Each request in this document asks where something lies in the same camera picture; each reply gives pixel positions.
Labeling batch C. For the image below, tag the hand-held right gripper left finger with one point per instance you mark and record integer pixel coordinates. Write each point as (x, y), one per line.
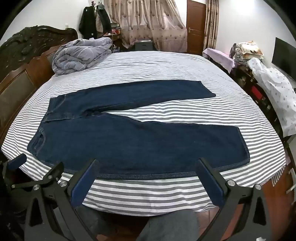
(82, 185)

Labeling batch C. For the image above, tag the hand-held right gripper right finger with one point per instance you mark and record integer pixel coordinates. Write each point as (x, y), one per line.
(211, 185)

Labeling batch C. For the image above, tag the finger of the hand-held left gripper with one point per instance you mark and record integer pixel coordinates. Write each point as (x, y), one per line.
(54, 172)
(16, 163)

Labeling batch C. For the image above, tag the dark blue denim pants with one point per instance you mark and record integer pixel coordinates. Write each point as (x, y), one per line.
(138, 148)

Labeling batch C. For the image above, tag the person's left leg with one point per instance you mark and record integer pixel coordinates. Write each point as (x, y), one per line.
(104, 224)

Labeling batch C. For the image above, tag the person's leg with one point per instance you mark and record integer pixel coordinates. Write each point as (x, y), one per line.
(168, 227)
(104, 224)

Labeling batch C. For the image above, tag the person's right leg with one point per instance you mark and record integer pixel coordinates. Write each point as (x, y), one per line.
(168, 227)

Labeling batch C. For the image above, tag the carved wooden headboard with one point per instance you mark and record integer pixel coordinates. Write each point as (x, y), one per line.
(20, 76)

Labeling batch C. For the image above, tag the white floral cloth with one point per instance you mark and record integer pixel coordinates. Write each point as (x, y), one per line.
(275, 92)

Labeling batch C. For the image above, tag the grey folded duvet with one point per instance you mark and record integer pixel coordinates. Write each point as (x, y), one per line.
(78, 55)

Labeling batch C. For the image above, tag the purple cloth cover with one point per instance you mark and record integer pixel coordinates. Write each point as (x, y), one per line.
(219, 58)

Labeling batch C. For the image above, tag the striped bed sheet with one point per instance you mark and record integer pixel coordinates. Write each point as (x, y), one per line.
(161, 64)

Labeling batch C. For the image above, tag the black flat television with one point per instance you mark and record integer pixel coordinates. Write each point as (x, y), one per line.
(284, 58)

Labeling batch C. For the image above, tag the dark storage box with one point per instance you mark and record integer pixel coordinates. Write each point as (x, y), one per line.
(143, 45)

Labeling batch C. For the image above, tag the black hanging jacket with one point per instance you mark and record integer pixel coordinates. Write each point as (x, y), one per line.
(87, 23)

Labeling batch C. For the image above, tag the pile of colourful clothes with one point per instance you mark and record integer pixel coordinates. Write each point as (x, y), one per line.
(116, 30)

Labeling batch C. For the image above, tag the brown wooden door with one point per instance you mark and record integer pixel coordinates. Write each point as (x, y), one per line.
(196, 27)

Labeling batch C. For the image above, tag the grey hanging coat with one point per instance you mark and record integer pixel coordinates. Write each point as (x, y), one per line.
(104, 20)

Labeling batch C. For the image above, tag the striped beige curtain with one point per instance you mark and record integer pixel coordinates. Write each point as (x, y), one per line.
(212, 23)

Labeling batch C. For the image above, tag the pink patterned curtain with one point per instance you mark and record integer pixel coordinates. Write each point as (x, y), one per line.
(150, 23)

